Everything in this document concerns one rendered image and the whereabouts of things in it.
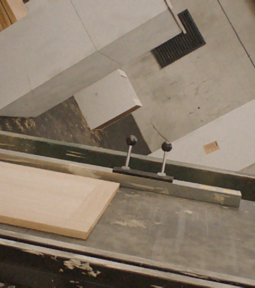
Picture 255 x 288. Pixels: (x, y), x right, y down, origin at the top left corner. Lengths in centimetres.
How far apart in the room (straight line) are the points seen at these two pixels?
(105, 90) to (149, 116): 323
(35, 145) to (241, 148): 336
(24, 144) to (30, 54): 207
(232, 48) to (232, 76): 54
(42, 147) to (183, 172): 55
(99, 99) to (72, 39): 273
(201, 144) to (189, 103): 449
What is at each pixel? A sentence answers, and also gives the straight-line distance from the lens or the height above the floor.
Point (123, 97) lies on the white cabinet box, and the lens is 629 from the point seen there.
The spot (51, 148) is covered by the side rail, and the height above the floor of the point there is 109.
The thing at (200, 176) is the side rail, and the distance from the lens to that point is 174.
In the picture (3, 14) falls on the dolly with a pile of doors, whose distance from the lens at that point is 515.
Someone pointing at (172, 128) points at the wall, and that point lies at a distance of 940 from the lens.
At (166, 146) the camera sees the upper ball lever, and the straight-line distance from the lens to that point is 153.
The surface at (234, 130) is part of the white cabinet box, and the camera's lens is 491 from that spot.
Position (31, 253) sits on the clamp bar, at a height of 133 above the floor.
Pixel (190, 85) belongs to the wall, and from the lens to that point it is 940.
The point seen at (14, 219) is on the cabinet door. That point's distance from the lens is 112.
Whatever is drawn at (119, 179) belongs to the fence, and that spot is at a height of 133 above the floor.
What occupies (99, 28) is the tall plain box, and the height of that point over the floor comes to 119.
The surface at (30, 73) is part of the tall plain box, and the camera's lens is 383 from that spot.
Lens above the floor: 174
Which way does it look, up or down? 12 degrees down
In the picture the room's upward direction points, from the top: 62 degrees clockwise
